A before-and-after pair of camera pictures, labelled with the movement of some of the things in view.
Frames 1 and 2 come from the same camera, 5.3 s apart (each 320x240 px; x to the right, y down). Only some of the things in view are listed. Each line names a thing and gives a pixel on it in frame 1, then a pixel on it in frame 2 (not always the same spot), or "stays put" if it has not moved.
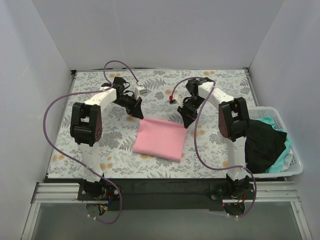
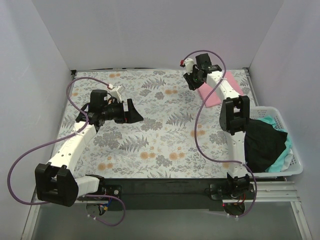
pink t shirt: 161,139 → 213,99
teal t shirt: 277,166 stays put
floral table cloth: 164,123 stays put
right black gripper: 187,111 → 189,80
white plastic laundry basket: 296,164 stays put
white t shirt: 287,159 stays put
